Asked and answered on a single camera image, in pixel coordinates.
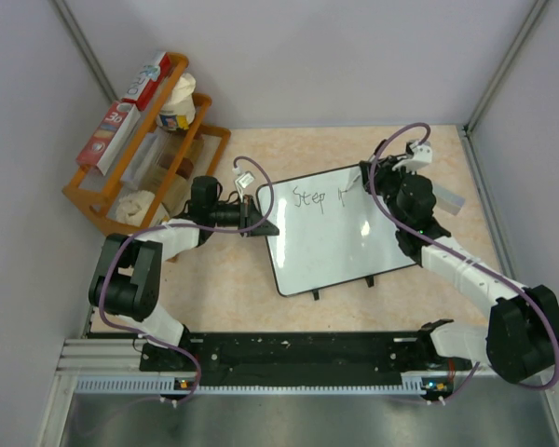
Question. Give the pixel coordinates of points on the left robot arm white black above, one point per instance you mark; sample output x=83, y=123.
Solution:
x=126, y=281

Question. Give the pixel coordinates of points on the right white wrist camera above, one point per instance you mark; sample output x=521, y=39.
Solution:
x=417, y=156

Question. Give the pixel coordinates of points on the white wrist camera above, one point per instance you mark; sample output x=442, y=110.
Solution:
x=417, y=156
x=243, y=180

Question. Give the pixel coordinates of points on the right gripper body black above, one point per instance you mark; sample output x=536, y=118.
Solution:
x=388, y=181

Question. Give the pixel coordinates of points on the red white wrap box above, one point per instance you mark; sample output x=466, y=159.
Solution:
x=109, y=137

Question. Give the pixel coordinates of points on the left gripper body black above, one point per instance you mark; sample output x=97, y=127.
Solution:
x=227, y=215

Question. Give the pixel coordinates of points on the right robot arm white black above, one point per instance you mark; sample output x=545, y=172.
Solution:
x=521, y=336

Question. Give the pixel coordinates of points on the grey slotted cable duct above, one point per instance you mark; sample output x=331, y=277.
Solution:
x=152, y=385

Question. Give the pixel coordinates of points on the red white foil box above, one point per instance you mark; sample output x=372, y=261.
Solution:
x=144, y=84

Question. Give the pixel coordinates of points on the white marker pen black cap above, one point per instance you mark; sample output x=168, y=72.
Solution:
x=352, y=181

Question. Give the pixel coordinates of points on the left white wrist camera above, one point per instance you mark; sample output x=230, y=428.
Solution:
x=243, y=180

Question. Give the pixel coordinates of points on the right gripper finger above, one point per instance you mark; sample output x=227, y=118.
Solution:
x=381, y=151
x=367, y=178

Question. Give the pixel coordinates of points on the clear box of brown items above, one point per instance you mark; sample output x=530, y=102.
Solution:
x=152, y=161

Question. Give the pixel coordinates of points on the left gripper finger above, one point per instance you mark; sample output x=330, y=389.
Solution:
x=265, y=229
x=250, y=217

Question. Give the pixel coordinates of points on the grey whiteboard eraser block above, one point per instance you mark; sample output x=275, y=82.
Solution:
x=447, y=200

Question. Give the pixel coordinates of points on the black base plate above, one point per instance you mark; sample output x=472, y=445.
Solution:
x=298, y=358

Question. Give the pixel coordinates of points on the white whiteboard black frame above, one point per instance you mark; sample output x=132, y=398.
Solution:
x=329, y=232

